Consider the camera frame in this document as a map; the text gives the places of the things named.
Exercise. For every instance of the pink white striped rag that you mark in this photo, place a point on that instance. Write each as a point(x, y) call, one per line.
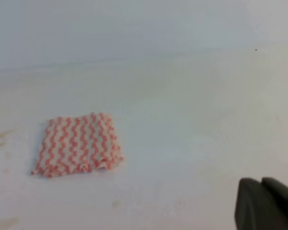
point(77, 145)

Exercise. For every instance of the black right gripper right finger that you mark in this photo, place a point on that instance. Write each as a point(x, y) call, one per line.
point(279, 192)

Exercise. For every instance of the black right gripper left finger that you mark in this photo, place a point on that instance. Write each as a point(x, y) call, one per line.
point(256, 209)

